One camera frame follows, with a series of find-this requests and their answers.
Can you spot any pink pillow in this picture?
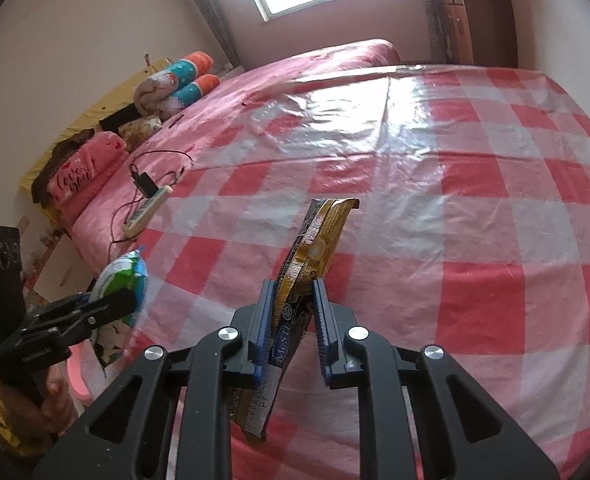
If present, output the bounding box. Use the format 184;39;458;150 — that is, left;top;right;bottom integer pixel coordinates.
46;131;130;213

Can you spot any person's left hand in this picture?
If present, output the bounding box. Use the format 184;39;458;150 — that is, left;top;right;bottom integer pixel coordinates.
42;365;82;436

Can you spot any beige floral pillow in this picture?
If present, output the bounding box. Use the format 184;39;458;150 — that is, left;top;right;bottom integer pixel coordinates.
119;116;165;153

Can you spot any patterned curtain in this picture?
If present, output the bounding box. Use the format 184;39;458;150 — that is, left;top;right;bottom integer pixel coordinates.
421;0;450;63

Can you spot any black charger adapter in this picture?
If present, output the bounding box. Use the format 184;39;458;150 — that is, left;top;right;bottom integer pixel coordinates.
131;172;160;200

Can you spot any pink plastic basin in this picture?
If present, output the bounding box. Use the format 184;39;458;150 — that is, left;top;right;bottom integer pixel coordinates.
66;342;107;407

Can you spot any white nightstand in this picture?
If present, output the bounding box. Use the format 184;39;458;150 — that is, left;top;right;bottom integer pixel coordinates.
25;230;101;306

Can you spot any green white snack packet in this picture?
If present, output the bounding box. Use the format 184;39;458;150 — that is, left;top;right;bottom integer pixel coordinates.
91;246;148;378

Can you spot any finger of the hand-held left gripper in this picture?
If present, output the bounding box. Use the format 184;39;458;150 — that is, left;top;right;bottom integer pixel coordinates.
22;286;139;350
22;291;97;328

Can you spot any person's left forearm yellow sleeve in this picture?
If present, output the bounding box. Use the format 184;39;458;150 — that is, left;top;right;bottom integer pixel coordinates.
0;385;56;456

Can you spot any grey striped curtain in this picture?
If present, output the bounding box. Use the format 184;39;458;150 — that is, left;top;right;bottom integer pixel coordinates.
175;0;243;70

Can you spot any brown wooden cabinet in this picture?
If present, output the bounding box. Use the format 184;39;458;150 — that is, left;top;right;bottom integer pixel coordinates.
440;0;520;68

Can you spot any white power strip with cables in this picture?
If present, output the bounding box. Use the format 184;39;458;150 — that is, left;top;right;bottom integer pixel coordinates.
109;150;194;246

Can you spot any gold black snack packet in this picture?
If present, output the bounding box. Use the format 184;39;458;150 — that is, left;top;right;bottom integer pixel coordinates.
232;197;362;443

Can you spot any yellow headboard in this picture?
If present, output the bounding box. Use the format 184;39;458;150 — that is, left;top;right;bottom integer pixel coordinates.
19;57;172;206

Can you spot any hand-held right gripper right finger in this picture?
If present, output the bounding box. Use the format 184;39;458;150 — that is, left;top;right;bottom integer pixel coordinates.
311;278;560;480

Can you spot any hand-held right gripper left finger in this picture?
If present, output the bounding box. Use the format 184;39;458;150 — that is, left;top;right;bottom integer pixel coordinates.
32;279;282;480

